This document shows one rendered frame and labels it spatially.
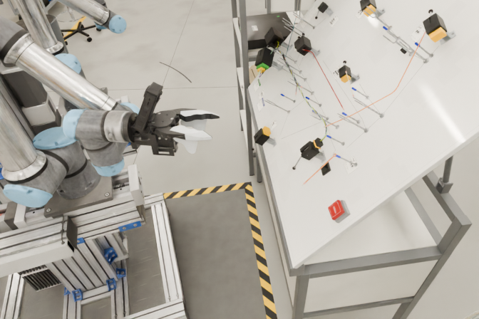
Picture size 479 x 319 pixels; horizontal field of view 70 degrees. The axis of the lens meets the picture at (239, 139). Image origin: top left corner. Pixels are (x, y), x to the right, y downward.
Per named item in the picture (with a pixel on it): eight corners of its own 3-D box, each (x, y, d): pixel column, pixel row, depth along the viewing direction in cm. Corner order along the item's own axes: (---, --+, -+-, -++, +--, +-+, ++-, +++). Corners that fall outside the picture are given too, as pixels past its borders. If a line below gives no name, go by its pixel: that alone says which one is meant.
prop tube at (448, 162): (442, 189, 129) (451, 132, 109) (438, 184, 131) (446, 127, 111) (451, 186, 129) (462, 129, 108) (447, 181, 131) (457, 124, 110)
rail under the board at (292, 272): (289, 277, 130) (290, 268, 126) (246, 97, 217) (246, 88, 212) (304, 275, 130) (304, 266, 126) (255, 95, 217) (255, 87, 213)
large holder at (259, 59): (289, 45, 187) (269, 32, 181) (283, 73, 182) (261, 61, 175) (281, 50, 193) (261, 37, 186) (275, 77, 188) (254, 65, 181)
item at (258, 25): (244, 51, 207) (244, 40, 202) (237, 25, 233) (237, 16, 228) (298, 45, 208) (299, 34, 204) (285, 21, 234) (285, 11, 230)
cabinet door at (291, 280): (291, 307, 160) (295, 265, 134) (269, 211, 200) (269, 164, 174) (296, 306, 160) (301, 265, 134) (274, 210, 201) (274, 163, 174)
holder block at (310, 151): (307, 152, 134) (299, 149, 132) (317, 144, 131) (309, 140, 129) (308, 160, 131) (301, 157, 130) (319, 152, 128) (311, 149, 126)
